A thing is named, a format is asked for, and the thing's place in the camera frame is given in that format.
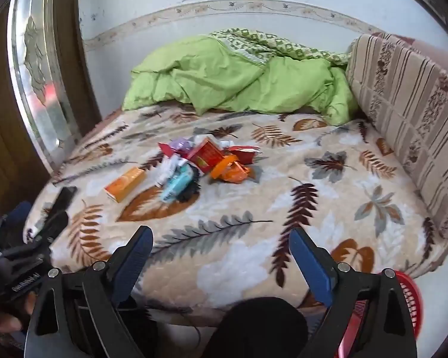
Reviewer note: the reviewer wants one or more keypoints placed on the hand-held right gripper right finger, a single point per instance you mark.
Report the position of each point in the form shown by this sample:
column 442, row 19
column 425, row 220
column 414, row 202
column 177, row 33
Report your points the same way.
column 310, row 264

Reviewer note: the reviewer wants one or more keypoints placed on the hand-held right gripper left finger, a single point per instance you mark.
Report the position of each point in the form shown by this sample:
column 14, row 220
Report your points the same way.
column 132, row 264

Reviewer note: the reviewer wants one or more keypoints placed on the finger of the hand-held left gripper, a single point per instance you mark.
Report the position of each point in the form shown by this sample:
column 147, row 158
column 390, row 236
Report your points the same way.
column 56, row 223
column 65, row 195

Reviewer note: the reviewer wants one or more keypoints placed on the orange box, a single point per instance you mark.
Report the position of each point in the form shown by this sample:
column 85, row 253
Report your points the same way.
column 125, row 186

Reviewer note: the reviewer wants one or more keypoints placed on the long white barcode box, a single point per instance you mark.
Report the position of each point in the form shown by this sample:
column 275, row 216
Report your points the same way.
column 166, row 171

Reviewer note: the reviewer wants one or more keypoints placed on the red plastic basket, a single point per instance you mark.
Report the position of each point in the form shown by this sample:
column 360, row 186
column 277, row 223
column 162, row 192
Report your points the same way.
column 412, row 298

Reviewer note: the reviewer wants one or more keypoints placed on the small red wrapper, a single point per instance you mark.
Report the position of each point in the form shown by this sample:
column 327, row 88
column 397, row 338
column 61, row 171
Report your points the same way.
column 163, row 148

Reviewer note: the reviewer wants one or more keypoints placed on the orange wrapper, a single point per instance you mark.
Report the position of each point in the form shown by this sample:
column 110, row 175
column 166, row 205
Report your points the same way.
column 233, row 173

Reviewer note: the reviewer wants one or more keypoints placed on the purple wrapper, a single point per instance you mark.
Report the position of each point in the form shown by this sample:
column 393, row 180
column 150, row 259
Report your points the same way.
column 181, row 145

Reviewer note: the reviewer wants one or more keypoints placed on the red white small box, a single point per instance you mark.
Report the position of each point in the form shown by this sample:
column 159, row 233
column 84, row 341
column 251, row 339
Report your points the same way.
column 244, row 153

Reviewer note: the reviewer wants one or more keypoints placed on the person's left hand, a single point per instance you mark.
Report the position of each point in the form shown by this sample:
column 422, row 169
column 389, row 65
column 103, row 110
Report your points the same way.
column 7, row 320

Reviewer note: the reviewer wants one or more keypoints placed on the leaf print blanket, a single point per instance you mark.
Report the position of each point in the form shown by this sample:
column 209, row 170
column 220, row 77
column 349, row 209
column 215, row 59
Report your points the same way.
column 246, row 201

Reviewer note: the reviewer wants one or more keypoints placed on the wooden door with glass panel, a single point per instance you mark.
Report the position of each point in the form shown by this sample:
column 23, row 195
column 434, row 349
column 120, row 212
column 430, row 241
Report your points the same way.
column 41, row 82

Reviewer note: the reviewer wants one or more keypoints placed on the green quilt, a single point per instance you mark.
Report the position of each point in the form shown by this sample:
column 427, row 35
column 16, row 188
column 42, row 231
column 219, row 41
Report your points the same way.
column 209, row 78

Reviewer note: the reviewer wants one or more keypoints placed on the striped floral cushion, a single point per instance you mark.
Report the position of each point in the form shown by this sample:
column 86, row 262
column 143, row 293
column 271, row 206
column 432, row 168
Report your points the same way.
column 403, row 100

